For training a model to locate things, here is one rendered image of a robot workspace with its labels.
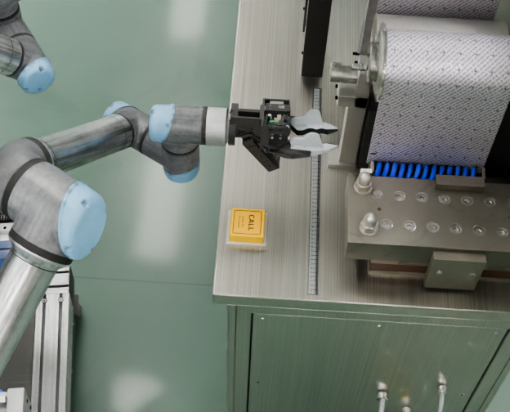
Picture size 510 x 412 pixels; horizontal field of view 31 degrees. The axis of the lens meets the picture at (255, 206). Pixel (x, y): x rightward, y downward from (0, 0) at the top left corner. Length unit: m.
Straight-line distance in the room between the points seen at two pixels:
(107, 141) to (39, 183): 0.30
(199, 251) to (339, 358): 0.98
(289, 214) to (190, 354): 0.94
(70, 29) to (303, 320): 1.95
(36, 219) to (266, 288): 0.53
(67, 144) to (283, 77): 0.65
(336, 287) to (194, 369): 0.98
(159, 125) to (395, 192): 0.48
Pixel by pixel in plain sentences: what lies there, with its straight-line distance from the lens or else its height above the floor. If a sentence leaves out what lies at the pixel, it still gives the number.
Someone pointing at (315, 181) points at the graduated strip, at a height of 0.90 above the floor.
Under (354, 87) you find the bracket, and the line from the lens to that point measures 1.88.
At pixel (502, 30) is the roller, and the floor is 1.23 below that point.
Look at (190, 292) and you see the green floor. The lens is 2.89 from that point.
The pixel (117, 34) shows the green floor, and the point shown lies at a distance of 3.56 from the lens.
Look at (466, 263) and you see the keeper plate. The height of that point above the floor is 1.01.
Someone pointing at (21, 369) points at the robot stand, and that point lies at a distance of 2.60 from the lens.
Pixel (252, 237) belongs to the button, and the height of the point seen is 0.92.
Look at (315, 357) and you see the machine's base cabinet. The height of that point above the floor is 0.63.
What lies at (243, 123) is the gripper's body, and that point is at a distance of 1.79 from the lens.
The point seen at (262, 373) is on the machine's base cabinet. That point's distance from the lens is 2.19.
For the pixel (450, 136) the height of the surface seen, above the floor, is 1.12.
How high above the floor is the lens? 2.53
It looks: 56 degrees down
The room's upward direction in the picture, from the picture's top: 3 degrees clockwise
